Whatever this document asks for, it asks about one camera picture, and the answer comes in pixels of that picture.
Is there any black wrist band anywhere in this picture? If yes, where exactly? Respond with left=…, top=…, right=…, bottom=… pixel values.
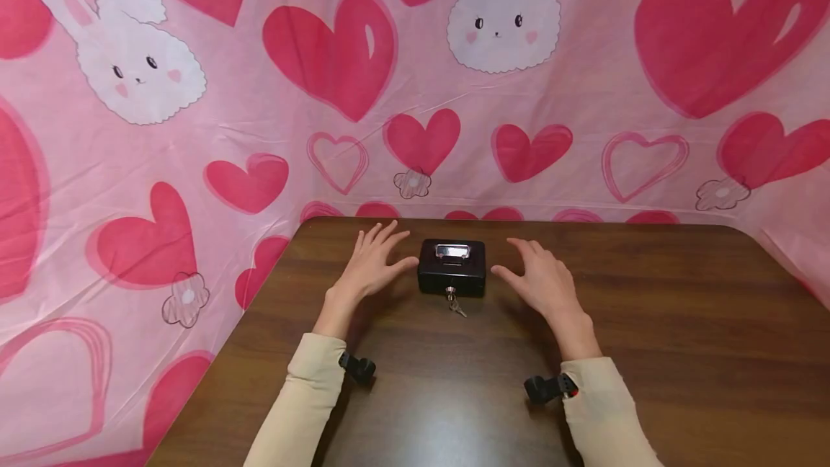
left=524, top=373, right=579, bottom=404
left=337, top=352, right=377, bottom=383

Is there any black metal cash box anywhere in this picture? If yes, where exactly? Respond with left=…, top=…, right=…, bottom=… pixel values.
left=416, top=239, right=487, bottom=299

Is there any person's left hand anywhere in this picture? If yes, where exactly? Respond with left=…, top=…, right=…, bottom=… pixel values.
left=325, top=220, right=421, bottom=307

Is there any person's right hand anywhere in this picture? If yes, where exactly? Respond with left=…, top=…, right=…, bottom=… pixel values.
left=491, top=238, right=586, bottom=325

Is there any person's right forearm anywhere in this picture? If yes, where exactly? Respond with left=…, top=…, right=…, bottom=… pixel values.
left=548, top=311, right=664, bottom=467

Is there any person's left forearm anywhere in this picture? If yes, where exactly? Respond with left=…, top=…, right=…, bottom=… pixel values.
left=243, top=290, right=361, bottom=467

